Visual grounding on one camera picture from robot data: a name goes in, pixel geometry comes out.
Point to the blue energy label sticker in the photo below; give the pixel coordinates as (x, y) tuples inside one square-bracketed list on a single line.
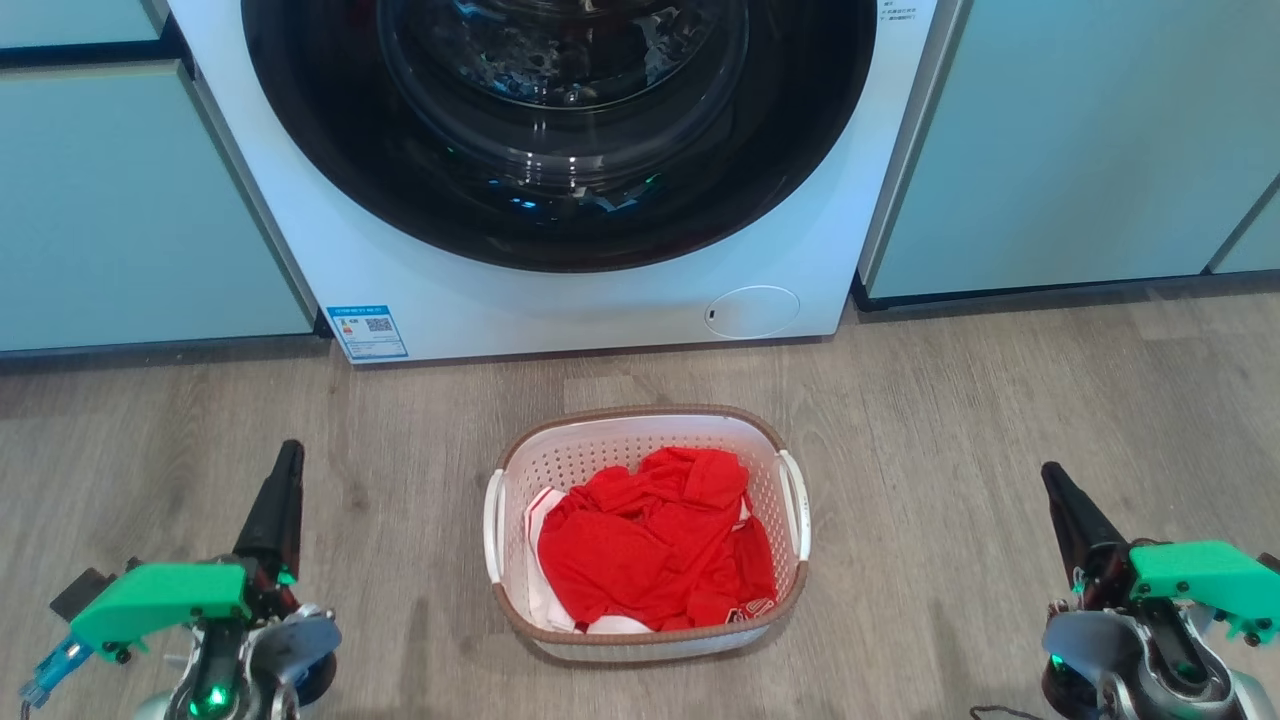
[(367, 332)]

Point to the white front-load washing machine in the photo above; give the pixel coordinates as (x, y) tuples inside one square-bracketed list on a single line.
[(600, 310)]

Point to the blue left camera connector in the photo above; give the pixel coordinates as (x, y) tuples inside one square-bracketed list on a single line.
[(55, 670)]

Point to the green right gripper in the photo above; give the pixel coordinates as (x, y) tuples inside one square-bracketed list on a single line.
[(1200, 575)]

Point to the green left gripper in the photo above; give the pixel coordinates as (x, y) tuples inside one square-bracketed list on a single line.
[(160, 600)]

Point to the white garment with red trim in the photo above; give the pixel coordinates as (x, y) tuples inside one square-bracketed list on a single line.
[(540, 515)]

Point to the wide pale teal cabinet panel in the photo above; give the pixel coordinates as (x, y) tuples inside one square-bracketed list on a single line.
[(1080, 140)]

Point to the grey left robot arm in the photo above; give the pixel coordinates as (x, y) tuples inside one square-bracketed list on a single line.
[(245, 670)]

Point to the large pale teal cabinet door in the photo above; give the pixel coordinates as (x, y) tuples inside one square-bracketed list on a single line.
[(130, 220)]

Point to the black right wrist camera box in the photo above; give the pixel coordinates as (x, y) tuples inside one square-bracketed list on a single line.
[(1270, 563)]

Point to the round white filter cover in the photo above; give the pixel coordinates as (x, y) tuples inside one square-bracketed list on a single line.
[(752, 312)]

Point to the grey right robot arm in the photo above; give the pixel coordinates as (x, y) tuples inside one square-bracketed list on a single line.
[(1140, 665)]

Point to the small pale teal cabinet drawer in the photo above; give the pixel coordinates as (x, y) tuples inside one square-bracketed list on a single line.
[(70, 20)]

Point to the black round glass washer door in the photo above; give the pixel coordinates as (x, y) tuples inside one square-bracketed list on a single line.
[(330, 150)]

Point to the white perforated laundry basket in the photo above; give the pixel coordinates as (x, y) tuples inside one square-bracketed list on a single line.
[(600, 452)]

